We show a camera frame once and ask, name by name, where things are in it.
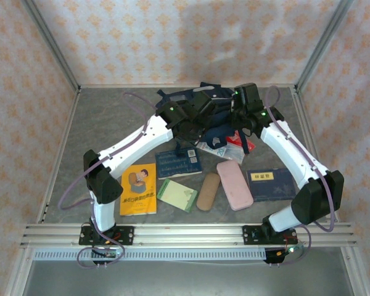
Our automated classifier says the clear pen pack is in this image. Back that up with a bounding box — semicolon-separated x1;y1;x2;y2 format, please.
195;139;246;165

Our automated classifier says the aluminium frame leg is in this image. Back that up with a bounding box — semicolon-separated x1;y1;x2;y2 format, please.
4;246;35;296
340;246;370;296

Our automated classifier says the black controller board with led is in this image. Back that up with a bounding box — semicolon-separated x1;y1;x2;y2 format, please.
263;245;306;266
91;246;125;266

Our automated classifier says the navy blue backpack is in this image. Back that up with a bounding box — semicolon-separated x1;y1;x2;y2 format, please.
156;81;254;155

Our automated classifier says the grey metal panel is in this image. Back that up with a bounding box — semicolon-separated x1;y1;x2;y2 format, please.
21;260;355;296

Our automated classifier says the tan oval case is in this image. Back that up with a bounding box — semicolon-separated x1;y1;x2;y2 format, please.
195;172;221;212

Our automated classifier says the aluminium frame post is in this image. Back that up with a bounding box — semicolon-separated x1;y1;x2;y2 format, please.
21;0;81;90
295;0;355;89

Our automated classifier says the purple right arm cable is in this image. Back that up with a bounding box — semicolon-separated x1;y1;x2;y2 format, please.
264;85;339;266

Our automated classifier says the pink pencil case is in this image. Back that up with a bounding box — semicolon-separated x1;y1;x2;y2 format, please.
216;160;254;212

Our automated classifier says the teal book with QR code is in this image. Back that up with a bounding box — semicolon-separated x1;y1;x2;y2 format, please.
155;147;204;181

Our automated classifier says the yellow illustrated book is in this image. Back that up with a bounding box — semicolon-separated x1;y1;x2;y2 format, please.
119;163;157;216

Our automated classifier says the aluminium base beam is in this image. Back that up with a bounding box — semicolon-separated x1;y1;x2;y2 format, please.
20;224;357;247

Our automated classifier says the green notepad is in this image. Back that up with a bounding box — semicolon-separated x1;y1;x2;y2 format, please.
156;178;199;213

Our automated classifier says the aluminium table edge rail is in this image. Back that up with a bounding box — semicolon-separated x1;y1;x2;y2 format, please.
292;86;340;223
36;88;81;223
78;83;298;90

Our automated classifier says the navy book with yellow label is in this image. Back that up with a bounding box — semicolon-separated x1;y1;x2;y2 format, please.
246;168;297;203

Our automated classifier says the white slotted cable duct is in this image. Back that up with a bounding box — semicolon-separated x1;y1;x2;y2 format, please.
33;249;268;261

